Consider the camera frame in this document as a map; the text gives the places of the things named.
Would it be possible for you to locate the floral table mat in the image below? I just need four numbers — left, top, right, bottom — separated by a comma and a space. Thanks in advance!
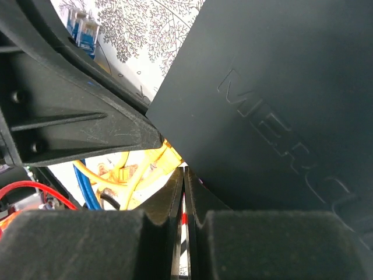
46, 0, 205, 280

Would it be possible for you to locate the black network switch box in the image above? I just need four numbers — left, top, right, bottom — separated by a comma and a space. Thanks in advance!
146, 1, 372, 247

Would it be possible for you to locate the yellow ethernet cable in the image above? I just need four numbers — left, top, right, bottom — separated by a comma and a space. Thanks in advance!
72, 139, 184, 211

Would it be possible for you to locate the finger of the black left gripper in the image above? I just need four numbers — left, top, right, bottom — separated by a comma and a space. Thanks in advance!
17, 1, 149, 114
1, 33, 162, 166

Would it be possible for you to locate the red ethernet cable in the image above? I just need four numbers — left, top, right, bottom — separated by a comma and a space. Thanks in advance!
0, 180, 79, 234

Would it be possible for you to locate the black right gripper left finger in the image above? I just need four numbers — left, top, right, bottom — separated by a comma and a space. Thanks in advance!
136, 167, 184, 279

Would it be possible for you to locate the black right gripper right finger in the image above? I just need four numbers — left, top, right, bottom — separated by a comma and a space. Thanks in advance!
184, 167, 230, 279

